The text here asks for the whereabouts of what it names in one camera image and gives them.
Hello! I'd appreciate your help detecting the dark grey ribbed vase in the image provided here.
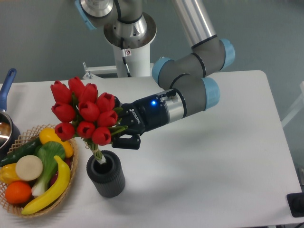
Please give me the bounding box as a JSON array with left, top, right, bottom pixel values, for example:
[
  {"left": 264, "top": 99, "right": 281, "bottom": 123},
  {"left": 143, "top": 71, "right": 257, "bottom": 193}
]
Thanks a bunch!
[{"left": 86, "top": 150, "right": 125, "bottom": 198}]

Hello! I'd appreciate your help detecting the beige round slice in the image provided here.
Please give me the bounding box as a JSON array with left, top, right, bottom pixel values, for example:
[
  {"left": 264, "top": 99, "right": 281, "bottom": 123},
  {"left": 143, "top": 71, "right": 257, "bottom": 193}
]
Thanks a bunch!
[{"left": 15, "top": 155, "right": 43, "bottom": 181}]

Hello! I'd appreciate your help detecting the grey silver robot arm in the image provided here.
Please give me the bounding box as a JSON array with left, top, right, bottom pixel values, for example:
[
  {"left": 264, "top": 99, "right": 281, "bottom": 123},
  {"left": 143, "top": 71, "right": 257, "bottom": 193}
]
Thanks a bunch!
[{"left": 75, "top": 0, "right": 235, "bottom": 149}]

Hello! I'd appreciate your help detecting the orange fruit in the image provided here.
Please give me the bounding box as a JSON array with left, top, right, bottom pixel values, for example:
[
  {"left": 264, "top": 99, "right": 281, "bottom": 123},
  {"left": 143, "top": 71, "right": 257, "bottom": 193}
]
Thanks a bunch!
[{"left": 5, "top": 181, "right": 32, "bottom": 204}]

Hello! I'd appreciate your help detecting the yellow squash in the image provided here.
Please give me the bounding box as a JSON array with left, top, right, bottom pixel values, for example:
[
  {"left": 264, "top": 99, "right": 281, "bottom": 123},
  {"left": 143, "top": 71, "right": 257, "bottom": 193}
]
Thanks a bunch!
[{"left": 39, "top": 128, "right": 74, "bottom": 158}]

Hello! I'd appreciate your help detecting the red fruit under banana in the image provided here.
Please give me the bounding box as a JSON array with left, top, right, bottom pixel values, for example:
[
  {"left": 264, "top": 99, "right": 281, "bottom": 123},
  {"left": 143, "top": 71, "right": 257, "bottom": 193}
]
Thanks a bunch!
[{"left": 49, "top": 158, "right": 72, "bottom": 187}]

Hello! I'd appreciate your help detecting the yellow banana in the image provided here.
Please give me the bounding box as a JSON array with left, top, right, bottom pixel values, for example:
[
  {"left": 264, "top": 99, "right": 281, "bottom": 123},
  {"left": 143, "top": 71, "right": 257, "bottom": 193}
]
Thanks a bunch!
[{"left": 21, "top": 155, "right": 71, "bottom": 215}]

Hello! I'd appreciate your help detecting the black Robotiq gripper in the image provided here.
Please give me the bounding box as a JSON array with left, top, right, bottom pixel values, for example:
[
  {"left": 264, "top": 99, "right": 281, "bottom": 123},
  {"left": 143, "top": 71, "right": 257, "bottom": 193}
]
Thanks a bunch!
[{"left": 112, "top": 95, "right": 169, "bottom": 150}]

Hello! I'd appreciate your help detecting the green bok choy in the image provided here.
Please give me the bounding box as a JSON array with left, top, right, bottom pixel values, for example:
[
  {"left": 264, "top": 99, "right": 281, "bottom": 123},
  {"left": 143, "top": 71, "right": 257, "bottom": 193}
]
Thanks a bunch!
[{"left": 32, "top": 141, "right": 66, "bottom": 197}]

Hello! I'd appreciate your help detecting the woven wicker basket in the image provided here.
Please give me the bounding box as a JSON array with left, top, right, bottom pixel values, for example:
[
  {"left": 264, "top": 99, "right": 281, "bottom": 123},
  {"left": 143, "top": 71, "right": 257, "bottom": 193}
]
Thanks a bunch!
[{"left": 0, "top": 124, "right": 78, "bottom": 219}]

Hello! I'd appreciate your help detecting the white metal frame right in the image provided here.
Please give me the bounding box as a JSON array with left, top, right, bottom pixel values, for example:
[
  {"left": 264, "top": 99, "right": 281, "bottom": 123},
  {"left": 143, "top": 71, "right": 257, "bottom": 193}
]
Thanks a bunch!
[{"left": 281, "top": 82, "right": 304, "bottom": 128}]

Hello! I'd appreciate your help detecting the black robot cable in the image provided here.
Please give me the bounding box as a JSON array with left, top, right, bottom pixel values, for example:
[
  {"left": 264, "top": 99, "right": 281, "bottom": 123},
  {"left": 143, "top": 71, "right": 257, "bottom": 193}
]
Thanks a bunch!
[{"left": 119, "top": 38, "right": 132, "bottom": 78}]

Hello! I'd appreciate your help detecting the black device at edge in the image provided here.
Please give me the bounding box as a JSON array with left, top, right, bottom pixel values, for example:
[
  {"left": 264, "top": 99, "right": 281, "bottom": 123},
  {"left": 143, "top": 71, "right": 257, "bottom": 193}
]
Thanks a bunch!
[{"left": 286, "top": 192, "right": 304, "bottom": 218}]

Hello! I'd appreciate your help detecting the yellow bell pepper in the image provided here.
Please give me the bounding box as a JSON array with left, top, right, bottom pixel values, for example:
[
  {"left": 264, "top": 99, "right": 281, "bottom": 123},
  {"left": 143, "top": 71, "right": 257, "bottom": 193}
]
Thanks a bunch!
[{"left": 0, "top": 163, "right": 21, "bottom": 185}]

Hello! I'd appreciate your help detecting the blue handled saucepan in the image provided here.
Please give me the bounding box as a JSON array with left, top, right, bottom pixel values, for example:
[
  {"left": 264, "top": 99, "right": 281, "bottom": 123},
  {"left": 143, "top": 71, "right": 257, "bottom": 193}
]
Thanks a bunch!
[{"left": 0, "top": 68, "right": 20, "bottom": 160}]

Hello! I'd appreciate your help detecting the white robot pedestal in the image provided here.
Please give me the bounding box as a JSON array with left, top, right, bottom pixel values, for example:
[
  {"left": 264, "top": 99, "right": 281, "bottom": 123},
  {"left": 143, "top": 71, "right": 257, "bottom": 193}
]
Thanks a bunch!
[{"left": 83, "top": 43, "right": 154, "bottom": 79}]

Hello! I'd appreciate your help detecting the red tulip bouquet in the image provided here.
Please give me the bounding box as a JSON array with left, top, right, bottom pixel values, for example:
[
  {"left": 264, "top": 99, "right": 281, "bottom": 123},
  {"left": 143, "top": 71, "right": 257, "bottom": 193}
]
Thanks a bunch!
[{"left": 50, "top": 77, "right": 127, "bottom": 164}]

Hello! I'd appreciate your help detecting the green cucumber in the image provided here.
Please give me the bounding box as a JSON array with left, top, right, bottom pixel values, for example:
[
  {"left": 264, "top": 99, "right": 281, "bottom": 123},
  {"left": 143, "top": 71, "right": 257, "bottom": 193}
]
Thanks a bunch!
[{"left": 0, "top": 137, "right": 42, "bottom": 167}]

